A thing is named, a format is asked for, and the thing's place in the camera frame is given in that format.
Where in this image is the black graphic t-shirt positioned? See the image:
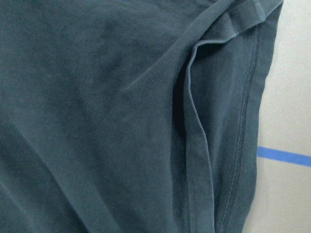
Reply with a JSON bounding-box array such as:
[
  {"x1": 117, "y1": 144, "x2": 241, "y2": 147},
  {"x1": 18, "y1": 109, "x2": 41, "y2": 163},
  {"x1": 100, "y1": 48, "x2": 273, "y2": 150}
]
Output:
[{"x1": 0, "y1": 0, "x2": 283, "y2": 233}]

